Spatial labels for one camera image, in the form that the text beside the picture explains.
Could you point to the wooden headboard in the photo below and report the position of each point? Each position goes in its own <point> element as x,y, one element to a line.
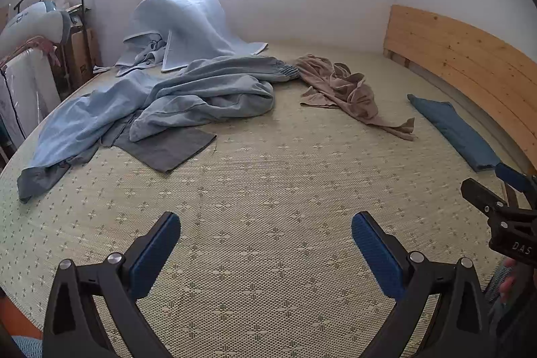
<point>461,60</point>

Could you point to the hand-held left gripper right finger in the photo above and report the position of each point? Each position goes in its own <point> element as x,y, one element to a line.
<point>377,253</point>

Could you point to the grey shirt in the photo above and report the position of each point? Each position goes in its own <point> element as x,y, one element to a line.
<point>168,148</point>

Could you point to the folded dark blue pants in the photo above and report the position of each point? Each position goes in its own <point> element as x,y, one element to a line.
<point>453,127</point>

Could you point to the beige garment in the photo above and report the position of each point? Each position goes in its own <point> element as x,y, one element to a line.
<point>348,89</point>

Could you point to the pink cloth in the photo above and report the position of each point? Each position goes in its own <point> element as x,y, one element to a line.
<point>40,45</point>

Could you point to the white fabric wardrobe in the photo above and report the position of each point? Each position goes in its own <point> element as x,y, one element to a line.
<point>25,93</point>

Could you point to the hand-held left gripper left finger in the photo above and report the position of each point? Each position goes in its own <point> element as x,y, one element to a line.
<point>155,253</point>

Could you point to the white plush pillow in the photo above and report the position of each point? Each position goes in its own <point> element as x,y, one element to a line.
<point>29,26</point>

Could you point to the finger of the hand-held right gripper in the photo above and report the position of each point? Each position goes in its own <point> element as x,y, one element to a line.
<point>482,196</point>
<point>514,177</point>

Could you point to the light blue pants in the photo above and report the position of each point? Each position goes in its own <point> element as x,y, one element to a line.
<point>209,89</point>

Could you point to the light blue blanket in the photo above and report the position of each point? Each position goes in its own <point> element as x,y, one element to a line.
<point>188,22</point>

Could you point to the person's right hand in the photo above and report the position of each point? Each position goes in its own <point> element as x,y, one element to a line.
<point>508,282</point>

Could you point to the cardboard box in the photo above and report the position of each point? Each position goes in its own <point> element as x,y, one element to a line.
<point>82,56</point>

